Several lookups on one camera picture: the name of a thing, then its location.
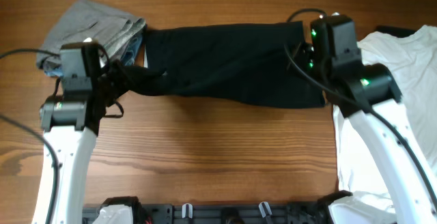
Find white t-shirt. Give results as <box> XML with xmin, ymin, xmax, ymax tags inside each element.
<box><xmin>328</xmin><ymin>25</ymin><xmax>436</xmax><ymax>223</ymax></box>

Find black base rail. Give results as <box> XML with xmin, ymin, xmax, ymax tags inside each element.
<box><xmin>81</xmin><ymin>197</ymin><xmax>331</xmax><ymax>224</ymax></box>

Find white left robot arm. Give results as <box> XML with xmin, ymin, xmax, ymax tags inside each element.
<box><xmin>32</xmin><ymin>61</ymin><xmax>128</xmax><ymax>223</ymax></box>

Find folded blue denim jeans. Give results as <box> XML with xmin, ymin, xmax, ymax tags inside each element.
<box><xmin>44</xmin><ymin>33</ymin><xmax>143</xmax><ymax>77</ymax></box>

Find black shorts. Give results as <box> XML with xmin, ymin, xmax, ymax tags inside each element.
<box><xmin>124</xmin><ymin>22</ymin><xmax>325</xmax><ymax>109</ymax></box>

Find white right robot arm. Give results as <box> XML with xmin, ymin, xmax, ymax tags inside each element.
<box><xmin>284</xmin><ymin>44</ymin><xmax>436</xmax><ymax>223</ymax></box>

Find folded grey garment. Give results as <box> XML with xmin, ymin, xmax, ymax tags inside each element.
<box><xmin>41</xmin><ymin>0</ymin><xmax>146</xmax><ymax>58</ymax></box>

